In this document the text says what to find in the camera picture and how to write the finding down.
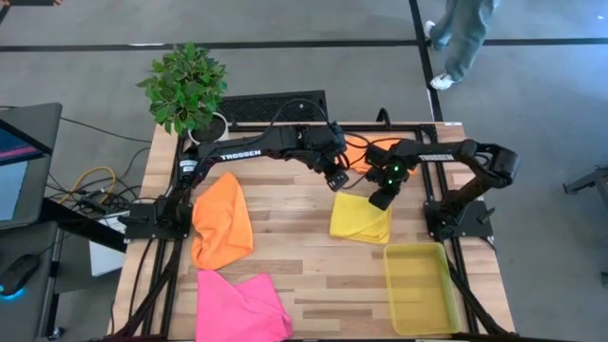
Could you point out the yellow translucent plastic bin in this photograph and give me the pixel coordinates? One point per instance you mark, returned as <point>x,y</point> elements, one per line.
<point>420,290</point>

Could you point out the person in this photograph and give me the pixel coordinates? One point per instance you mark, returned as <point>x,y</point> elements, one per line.
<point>463,43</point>

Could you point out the pink microfiber towel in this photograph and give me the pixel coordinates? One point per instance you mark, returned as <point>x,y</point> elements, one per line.
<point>237,309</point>

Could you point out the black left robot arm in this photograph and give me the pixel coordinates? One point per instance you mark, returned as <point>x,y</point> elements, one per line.
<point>237,149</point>

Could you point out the green artificial plant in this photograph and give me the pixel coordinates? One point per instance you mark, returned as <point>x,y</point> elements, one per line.
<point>185,90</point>

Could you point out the monitor on stand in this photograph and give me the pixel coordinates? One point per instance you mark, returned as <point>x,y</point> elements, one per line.
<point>28,142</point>

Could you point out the white paper sheet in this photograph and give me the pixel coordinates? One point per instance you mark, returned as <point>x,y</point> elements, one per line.
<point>107,259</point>

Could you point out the grey side desk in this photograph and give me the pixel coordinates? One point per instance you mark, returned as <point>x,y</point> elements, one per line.
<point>28,318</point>

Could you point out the black chair base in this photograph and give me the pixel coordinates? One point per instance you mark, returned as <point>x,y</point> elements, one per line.
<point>591,180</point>

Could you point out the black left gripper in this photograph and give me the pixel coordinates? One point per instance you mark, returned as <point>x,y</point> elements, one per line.
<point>328,147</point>

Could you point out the yellow microfiber towel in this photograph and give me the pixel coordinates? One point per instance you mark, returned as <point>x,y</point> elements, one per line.
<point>354,223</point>

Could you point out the white plant pot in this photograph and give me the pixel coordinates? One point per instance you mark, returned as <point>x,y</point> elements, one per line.
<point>225,127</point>

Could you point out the orange microfiber towel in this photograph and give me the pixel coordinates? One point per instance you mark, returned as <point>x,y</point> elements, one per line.
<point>361,159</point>
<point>221,223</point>

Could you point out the black floor grille mat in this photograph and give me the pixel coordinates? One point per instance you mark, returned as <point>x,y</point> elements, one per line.
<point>256,107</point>

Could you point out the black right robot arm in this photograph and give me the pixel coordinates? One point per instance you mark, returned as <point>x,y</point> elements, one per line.
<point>437,154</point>

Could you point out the black computer mouse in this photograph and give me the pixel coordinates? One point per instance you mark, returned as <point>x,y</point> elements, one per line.
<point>19,273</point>

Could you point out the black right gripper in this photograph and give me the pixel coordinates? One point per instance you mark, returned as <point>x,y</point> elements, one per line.
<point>399,178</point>

